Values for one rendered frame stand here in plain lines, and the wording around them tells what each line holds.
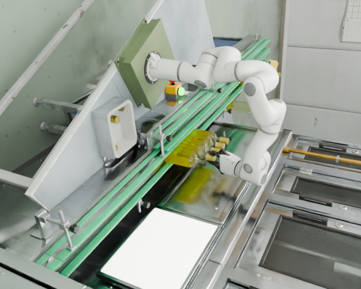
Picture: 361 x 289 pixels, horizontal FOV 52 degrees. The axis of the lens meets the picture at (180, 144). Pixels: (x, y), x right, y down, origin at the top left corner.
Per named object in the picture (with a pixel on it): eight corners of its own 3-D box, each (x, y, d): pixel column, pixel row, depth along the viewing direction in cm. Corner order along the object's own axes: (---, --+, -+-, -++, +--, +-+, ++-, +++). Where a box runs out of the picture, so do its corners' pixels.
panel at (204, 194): (96, 277, 141) (175, 311, 126) (94, 272, 140) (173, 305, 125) (197, 159, 209) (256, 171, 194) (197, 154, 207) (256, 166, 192)
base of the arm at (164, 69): (140, 66, 166) (169, 70, 160) (150, 44, 170) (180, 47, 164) (153, 86, 180) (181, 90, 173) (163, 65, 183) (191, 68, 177)
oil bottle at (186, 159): (156, 160, 188) (195, 169, 178) (155, 151, 185) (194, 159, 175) (162, 155, 192) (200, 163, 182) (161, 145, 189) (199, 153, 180)
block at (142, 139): (136, 149, 181) (148, 152, 178) (133, 132, 176) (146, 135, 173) (140, 145, 183) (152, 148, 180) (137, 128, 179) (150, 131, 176)
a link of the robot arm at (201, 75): (173, 75, 164) (207, 80, 157) (184, 51, 167) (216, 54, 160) (181, 87, 172) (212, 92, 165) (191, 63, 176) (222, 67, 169)
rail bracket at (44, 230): (31, 238, 134) (78, 258, 125) (17, 202, 126) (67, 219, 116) (40, 230, 138) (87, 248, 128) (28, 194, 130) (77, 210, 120)
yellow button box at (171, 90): (164, 97, 210) (176, 99, 206) (163, 85, 206) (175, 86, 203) (171, 93, 215) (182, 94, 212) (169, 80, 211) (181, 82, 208)
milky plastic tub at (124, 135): (100, 156, 167) (116, 160, 163) (91, 111, 156) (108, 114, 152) (123, 139, 180) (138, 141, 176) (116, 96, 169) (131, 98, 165)
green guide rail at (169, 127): (152, 135, 178) (166, 138, 174) (151, 133, 177) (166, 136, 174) (261, 39, 309) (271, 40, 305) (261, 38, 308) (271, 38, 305)
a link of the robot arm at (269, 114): (250, 112, 160) (230, 122, 151) (263, 66, 148) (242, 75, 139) (283, 128, 152) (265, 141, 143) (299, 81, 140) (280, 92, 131)
